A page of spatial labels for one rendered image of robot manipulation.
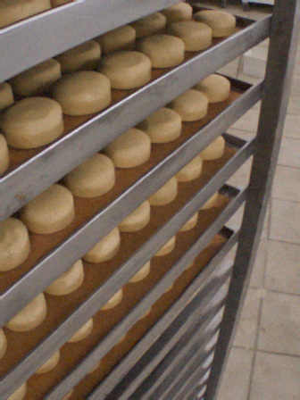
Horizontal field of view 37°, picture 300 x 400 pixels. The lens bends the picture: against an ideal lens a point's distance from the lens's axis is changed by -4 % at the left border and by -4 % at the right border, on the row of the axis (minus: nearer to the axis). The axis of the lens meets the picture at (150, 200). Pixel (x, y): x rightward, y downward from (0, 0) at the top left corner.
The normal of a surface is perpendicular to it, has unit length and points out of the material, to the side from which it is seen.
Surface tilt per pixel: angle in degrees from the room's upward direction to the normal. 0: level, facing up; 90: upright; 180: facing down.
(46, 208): 0
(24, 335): 0
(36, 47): 90
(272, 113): 90
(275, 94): 90
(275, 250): 0
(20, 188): 90
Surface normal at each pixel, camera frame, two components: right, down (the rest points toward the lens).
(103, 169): 0.00, -0.75
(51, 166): 0.80, 0.39
